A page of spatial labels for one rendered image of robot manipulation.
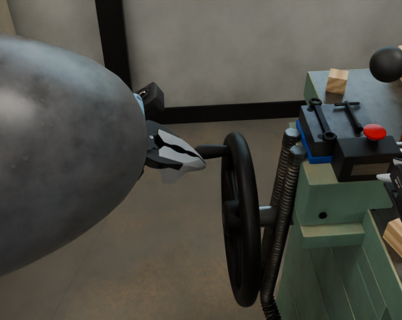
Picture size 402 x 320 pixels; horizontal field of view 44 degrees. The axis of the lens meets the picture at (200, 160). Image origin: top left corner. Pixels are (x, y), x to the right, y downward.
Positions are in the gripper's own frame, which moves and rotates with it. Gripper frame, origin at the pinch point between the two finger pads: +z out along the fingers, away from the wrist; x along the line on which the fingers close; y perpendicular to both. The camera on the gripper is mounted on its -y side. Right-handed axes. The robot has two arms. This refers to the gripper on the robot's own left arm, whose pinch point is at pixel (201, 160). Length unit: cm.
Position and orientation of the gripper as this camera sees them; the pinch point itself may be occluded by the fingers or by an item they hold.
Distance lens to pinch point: 78.4
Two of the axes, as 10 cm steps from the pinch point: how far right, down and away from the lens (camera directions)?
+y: -5.0, 6.6, 5.6
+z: 8.6, 3.2, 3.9
